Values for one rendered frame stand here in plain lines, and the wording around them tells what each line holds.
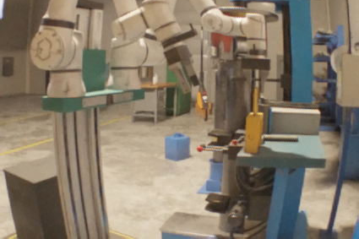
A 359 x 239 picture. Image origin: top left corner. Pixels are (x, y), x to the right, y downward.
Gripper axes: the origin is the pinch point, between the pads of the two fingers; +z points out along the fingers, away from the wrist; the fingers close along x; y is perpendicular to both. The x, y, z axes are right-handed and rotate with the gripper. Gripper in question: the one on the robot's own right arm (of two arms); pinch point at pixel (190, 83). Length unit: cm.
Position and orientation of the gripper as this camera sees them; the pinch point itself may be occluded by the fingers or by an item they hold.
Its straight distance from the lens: 120.8
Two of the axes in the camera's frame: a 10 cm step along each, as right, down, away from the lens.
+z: 4.0, 9.1, 1.0
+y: -8.8, 3.5, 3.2
